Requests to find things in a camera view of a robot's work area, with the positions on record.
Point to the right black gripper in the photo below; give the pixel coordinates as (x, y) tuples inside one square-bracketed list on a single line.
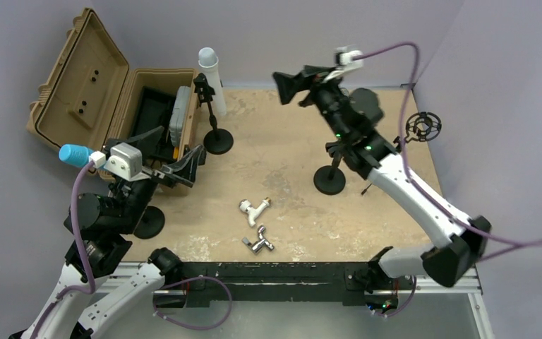
[(310, 80)]

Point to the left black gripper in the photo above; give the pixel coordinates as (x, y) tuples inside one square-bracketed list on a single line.
[(184, 170)]

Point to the white microphone grey head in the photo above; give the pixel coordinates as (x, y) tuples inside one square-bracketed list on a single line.
[(209, 65)]

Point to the blue microphone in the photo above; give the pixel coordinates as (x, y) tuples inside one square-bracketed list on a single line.
[(75, 155)]

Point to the black tripod shock-mount stand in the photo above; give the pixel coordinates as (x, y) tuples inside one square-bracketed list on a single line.
[(420, 127)]

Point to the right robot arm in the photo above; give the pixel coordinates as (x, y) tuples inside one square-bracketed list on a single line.
[(457, 241)]

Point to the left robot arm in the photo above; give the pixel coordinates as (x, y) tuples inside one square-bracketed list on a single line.
[(110, 200)]

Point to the grey device in case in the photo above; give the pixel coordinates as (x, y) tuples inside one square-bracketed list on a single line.
[(178, 114)]

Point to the white plastic tap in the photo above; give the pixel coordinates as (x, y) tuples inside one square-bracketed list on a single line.
[(253, 212)]

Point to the tan plastic hard case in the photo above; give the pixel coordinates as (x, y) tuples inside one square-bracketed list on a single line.
[(92, 93)]

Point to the chrome metal faucet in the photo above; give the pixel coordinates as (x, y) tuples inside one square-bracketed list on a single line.
[(261, 243)]

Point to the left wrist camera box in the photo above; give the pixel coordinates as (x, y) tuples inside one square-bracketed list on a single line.
[(124, 161)]

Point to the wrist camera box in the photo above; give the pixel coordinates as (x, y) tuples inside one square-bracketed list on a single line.
[(124, 161), (347, 59)]

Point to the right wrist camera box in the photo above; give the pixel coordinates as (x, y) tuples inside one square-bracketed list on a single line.
[(347, 59)]

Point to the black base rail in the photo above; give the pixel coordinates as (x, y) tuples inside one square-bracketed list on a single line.
[(196, 284)]

